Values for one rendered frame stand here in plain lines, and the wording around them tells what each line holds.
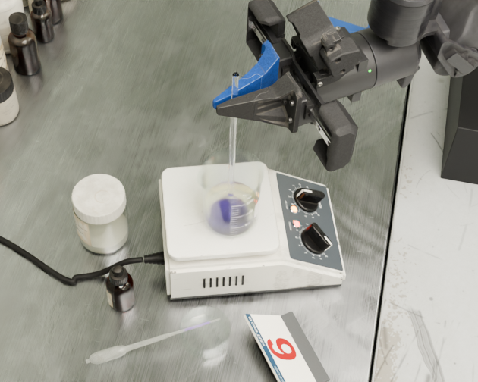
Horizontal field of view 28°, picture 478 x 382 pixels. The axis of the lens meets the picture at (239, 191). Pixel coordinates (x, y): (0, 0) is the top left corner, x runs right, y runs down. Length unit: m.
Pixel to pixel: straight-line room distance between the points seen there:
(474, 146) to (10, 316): 0.57
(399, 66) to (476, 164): 0.27
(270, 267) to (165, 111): 0.30
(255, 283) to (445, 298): 0.22
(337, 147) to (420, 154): 0.37
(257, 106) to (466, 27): 0.21
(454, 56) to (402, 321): 0.31
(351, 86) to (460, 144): 0.27
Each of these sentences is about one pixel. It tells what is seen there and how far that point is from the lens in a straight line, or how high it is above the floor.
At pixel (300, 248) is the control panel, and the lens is 1.04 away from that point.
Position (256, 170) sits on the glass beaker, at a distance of 0.98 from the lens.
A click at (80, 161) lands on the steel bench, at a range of 1.19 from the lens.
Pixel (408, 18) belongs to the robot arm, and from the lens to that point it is 0.88.
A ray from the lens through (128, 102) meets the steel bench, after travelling 1.25.
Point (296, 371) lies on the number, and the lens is 1.01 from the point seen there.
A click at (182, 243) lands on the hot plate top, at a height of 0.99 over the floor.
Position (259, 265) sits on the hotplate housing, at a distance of 1.02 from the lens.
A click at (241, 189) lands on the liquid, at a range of 1.02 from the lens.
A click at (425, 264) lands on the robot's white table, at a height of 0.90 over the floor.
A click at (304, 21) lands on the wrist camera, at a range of 0.87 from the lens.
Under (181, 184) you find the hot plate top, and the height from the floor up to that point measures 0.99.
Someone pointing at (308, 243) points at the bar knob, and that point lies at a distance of 1.05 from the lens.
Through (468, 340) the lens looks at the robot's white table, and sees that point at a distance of 1.09.
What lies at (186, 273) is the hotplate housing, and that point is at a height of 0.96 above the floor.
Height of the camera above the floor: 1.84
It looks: 54 degrees down
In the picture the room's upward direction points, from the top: 3 degrees clockwise
